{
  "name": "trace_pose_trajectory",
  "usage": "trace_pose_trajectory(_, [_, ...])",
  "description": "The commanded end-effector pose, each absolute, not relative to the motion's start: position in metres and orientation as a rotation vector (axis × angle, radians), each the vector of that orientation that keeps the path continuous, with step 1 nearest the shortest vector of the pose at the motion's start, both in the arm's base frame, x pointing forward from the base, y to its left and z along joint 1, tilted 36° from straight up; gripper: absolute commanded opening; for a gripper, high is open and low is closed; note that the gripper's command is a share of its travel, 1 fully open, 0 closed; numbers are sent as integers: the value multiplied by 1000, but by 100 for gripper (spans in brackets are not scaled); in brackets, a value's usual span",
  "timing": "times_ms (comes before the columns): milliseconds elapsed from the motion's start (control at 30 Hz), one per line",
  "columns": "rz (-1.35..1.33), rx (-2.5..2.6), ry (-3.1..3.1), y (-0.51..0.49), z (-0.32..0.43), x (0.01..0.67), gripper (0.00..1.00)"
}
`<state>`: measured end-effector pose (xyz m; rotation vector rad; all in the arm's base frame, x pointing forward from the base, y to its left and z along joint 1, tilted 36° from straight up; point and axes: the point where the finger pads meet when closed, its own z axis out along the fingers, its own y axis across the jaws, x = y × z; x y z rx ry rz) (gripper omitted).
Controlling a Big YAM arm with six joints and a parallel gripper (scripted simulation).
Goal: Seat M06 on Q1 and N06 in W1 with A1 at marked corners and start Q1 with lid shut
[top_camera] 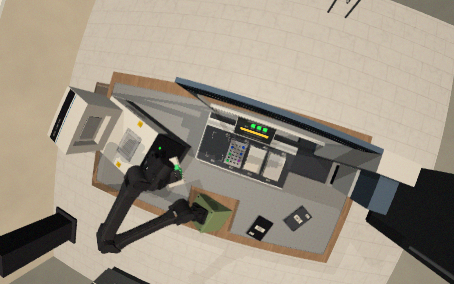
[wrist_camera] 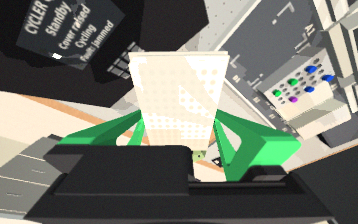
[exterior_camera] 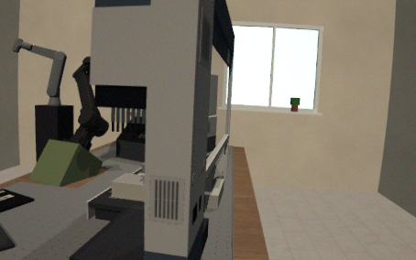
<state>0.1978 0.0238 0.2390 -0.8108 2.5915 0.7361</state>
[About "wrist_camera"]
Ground green cylinder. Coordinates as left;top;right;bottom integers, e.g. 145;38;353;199
287;78;298;85

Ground white tube rack with round holes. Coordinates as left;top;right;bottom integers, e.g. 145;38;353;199
255;46;335;110

